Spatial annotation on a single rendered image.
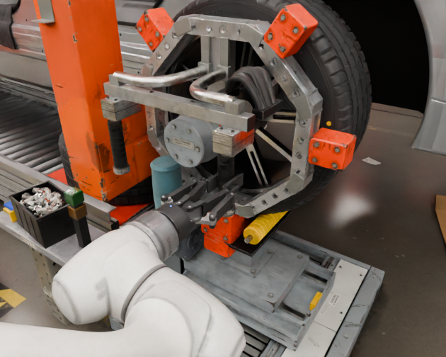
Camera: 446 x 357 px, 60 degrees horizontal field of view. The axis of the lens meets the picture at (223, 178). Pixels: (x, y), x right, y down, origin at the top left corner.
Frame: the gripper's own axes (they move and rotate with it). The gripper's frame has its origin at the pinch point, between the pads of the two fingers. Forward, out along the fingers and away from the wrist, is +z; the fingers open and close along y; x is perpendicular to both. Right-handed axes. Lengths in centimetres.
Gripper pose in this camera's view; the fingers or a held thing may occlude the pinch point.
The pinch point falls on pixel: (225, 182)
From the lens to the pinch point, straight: 84.8
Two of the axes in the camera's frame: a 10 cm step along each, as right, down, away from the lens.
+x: 0.0, -8.6, -5.0
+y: 8.3, 2.8, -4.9
